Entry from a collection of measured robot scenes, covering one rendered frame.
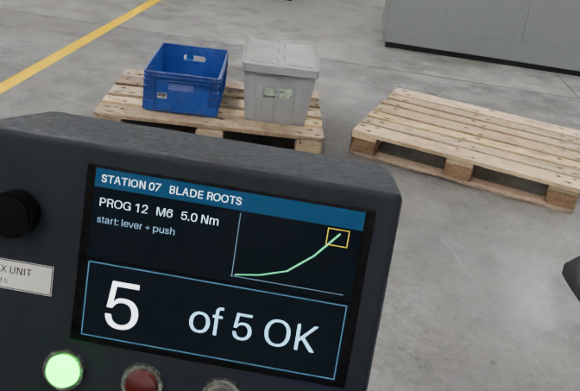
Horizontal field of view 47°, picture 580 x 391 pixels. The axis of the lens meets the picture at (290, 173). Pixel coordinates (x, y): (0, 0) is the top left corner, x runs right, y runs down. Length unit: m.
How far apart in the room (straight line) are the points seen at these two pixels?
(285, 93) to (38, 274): 3.16
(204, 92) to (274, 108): 0.38
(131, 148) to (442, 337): 2.12
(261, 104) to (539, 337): 1.83
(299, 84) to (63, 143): 3.14
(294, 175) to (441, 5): 5.94
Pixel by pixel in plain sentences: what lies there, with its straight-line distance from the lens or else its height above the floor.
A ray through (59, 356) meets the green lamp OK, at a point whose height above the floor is 1.13.
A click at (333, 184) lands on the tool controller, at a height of 1.25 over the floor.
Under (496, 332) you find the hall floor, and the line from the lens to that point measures 2.57.
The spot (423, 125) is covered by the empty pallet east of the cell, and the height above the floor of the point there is 0.14.
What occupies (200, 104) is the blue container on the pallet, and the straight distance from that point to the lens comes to 3.59.
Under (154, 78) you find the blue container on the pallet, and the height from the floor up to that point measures 0.32.
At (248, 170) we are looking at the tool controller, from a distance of 0.39.
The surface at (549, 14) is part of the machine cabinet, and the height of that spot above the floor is 0.51.
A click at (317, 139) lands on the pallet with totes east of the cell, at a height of 0.14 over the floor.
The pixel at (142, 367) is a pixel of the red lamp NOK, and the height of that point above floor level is 1.13.
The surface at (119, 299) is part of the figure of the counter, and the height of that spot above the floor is 1.17.
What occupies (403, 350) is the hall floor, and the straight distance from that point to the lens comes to 2.35.
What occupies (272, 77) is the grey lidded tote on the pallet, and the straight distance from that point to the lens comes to 3.52.
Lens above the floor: 1.42
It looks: 25 degrees down
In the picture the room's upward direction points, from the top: 8 degrees clockwise
